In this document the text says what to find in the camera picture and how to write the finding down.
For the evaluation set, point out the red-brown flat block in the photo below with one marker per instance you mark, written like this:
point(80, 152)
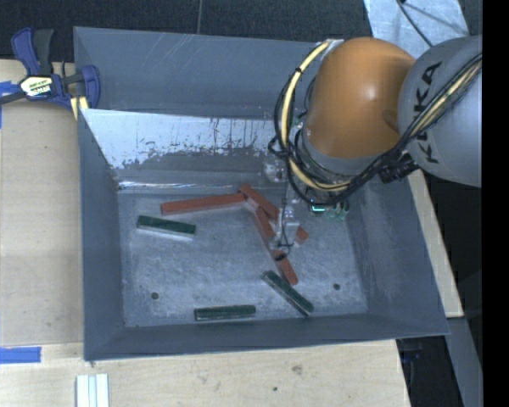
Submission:
point(203, 204)
point(286, 267)
point(261, 201)

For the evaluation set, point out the grey metal bin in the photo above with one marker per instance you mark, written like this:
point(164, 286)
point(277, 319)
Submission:
point(220, 269)

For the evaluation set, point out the dark green flat block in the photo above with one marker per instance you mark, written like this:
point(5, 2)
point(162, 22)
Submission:
point(288, 293)
point(225, 313)
point(166, 226)

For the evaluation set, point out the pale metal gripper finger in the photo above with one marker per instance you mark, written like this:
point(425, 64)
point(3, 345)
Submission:
point(285, 235)
point(286, 216)

